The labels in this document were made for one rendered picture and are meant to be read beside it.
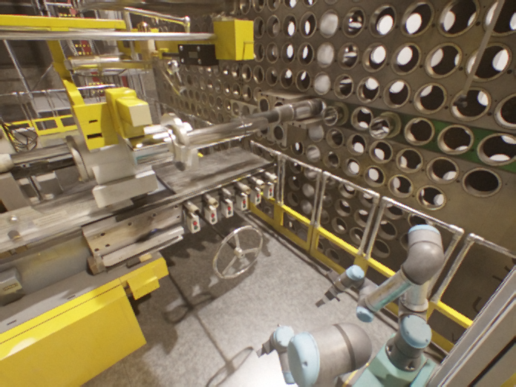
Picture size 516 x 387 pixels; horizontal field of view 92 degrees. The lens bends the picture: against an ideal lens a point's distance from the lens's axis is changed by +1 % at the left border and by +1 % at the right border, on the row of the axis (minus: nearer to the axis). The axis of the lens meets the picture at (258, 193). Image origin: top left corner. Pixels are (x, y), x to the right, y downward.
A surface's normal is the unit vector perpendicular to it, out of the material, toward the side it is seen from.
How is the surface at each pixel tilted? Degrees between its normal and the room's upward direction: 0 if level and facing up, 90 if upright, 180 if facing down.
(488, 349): 90
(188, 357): 0
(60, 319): 0
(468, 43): 90
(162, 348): 0
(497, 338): 90
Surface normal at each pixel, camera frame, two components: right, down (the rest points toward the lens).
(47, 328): 0.00, -0.85
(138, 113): 0.64, 0.40
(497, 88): -0.77, 0.33
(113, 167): 0.59, 0.05
